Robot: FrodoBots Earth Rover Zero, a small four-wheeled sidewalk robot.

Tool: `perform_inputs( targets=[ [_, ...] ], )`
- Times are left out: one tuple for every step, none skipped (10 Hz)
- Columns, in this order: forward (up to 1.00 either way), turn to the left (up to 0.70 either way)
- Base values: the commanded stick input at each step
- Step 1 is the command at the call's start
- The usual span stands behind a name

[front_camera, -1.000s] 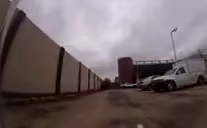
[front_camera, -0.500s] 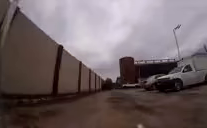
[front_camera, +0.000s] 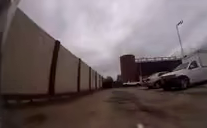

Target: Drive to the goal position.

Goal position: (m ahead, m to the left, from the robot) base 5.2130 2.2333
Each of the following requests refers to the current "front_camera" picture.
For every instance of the pale concrete wall dark posts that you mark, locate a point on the pale concrete wall dark posts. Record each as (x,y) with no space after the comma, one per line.
(31,63)

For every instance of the dark building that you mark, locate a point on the dark building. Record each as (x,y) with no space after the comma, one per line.
(128,68)

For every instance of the white car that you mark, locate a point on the white car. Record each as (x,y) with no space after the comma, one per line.
(131,84)

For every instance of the robot's own part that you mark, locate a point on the robot's own part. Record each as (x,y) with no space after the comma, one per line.
(139,126)

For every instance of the white van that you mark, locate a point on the white van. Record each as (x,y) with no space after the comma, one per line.
(197,71)

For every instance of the brown dirt road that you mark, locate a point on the brown dirt road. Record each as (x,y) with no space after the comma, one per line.
(124,108)

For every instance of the street lamp pole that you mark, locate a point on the street lamp pole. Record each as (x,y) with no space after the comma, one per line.
(179,40)

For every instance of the grey car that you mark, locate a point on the grey car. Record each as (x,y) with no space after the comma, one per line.
(154,80)

